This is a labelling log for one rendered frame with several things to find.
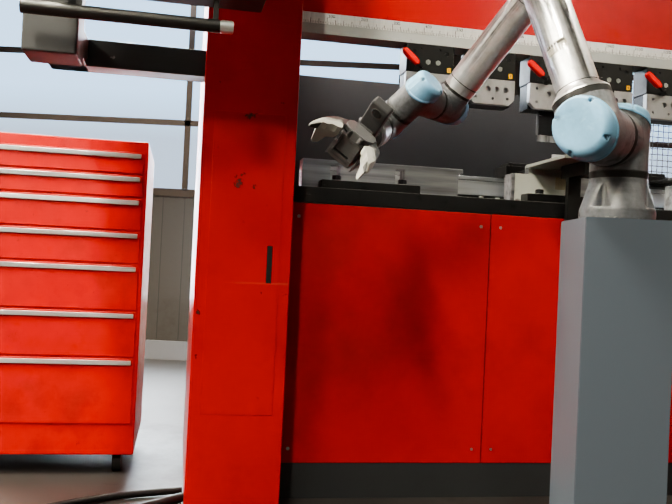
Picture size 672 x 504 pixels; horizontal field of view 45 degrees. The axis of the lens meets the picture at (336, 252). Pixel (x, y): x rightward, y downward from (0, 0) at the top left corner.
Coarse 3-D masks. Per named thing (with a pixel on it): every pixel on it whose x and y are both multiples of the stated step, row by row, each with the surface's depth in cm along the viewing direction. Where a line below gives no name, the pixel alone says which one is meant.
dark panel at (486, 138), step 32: (320, 96) 293; (352, 96) 295; (384, 96) 297; (416, 128) 300; (448, 128) 302; (480, 128) 304; (512, 128) 307; (384, 160) 297; (416, 160) 300; (448, 160) 302; (480, 160) 304; (512, 160) 307
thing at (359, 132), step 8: (352, 120) 172; (344, 128) 170; (352, 128) 169; (360, 128) 171; (344, 136) 170; (352, 136) 169; (360, 136) 168; (368, 136) 171; (336, 144) 171; (344, 144) 171; (352, 144) 170; (360, 144) 169; (328, 152) 173; (336, 152) 172; (344, 152) 172; (352, 152) 170; (336, 160) 173; (344, 160) 172; (352, 160) 171; (352, 168) 172
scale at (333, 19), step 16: (304, 16) 237; (320, 16) 238; (336, 16) 239; (352, 16) 240; (416, 32) 244; (432, 32) 245; (448, 32) 246; (464, 32) 247; (480, 32) 248; (592, 48) 255; (608, 48) 256; (624, 48) 257; (640, 48) 258
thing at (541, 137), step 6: (540, 114) 254; (546, 114) 255; (552, 114) 255; (540, 120) 254; (546, 120) 255; (552, 120) 255; (540, 126) 254; (546, 126) 255; (540, 132) 254; (546, 132) 255; (540, 138) 255; (546, 138) 256; (552, 138) 256
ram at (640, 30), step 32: (320, 0) 238; (352, 0) 240; (384, 0) 242; (416, 0) 244; (448, 0) 246; (480, 0) 248; (576, 0) 254; (608, 0) 256; (640, 0) 258; (320, 32) 238; (352, 32) 240; (384, 32) 242; (608, 32) 256; (640, 32) 258; (640, 64) 258
